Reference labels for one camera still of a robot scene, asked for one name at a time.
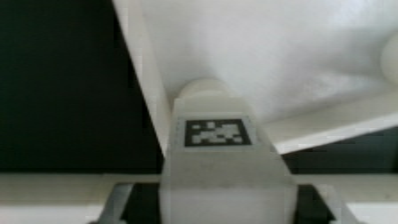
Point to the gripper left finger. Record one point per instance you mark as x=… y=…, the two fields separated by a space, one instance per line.
x=132 y=205

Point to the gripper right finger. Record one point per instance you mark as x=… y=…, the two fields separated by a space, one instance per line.
x=322 y=208

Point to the white table leg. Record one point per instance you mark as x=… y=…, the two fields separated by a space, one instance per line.
x=226 y=184
x=389 y=60

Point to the white square tabletop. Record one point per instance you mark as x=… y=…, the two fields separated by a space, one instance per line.
x=290 y=50

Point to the white U-shaped fence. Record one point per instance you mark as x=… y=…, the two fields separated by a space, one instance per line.
x=61 y=198

